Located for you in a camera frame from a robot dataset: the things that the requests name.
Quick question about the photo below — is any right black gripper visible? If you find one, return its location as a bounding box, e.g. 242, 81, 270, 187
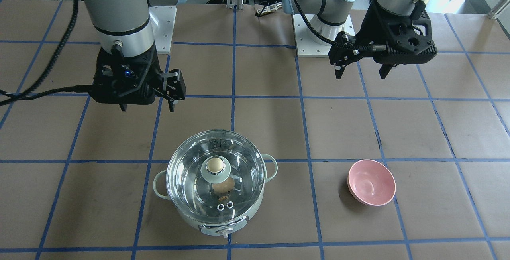
88, 44, 175, 113

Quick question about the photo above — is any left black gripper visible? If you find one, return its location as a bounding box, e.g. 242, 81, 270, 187
335, 0, 437, 80

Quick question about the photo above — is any glass pot lid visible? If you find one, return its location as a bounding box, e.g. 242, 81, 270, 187
166, 130, 267, 217

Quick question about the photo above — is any brown egg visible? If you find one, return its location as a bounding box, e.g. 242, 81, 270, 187
212, 177, 235, 195

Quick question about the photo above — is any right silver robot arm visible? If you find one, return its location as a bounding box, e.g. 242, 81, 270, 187
1, 0, 186, 112

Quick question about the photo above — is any pink bowl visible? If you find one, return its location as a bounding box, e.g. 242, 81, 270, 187
347, 160, 396, 206

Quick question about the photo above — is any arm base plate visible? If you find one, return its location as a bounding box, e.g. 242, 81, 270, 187
292, 13, 361, 58
149, 6, 177, 55

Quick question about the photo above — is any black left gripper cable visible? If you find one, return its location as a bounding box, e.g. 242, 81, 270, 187
286, 0, 347, 49

